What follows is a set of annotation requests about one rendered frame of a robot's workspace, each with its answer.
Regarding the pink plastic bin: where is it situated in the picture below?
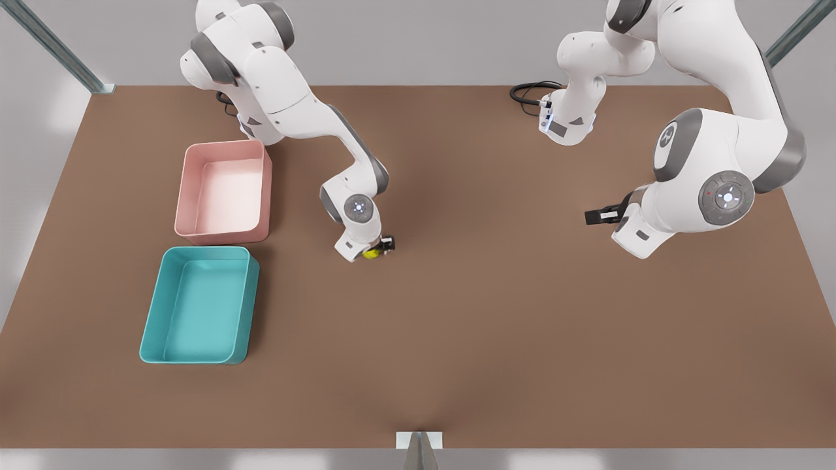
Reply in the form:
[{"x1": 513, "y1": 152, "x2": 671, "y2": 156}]
[{"x1": 174, "y1": 140, "x2": 273, "y2": 246}]

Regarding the teal plastic bin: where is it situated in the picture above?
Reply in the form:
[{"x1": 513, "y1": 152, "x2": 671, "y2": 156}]
[{"x1": 139, "y1": 246, "x2": 261, "y2": 365}]

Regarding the silver frame post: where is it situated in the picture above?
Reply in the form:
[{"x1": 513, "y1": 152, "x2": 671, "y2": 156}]
[
  {"x1": 765, "y1": 0, "x2": 836, "y2": 68},
  {"x1": 0, "y1": 0, "x2": 116, "y2": 94},
  {"x1": 396, "y1": 431, "x2": 443, "y2": 470}
]

